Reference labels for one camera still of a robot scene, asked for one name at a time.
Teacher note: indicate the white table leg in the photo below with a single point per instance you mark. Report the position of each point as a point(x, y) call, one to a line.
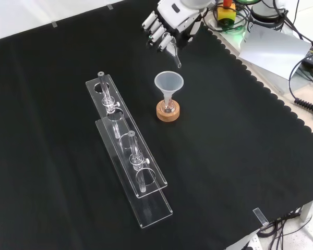
point(309, 208)

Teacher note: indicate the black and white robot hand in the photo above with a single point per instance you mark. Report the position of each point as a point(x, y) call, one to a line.
point(176, 15)

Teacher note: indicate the black bench cloth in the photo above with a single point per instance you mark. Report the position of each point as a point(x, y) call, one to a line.
point(224, 135)

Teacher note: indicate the white power strip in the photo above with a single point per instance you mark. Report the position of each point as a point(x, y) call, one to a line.
point(253, 243)

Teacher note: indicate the clear glass weighing funnel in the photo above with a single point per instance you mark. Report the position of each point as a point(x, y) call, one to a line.
point(175, 56)

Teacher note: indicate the small glass round-bottom flask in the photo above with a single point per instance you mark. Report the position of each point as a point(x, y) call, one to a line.
point(165, 107)

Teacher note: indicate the translucent plastic funnel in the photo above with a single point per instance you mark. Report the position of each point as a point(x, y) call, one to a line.
point(169, 83)

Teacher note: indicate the clear acrylic funnel stand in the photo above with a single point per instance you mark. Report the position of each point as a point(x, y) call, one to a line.
point(151, 216)

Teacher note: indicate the yellow stop button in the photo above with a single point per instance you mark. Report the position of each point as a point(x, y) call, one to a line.
point(226, 15)

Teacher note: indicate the pale board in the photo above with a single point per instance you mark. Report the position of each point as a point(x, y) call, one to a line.
point(274, 49)

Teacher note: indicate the clear tape piece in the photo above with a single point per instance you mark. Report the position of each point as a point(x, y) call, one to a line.
point(54, 24)
point(260, 216)
point(110, 7)

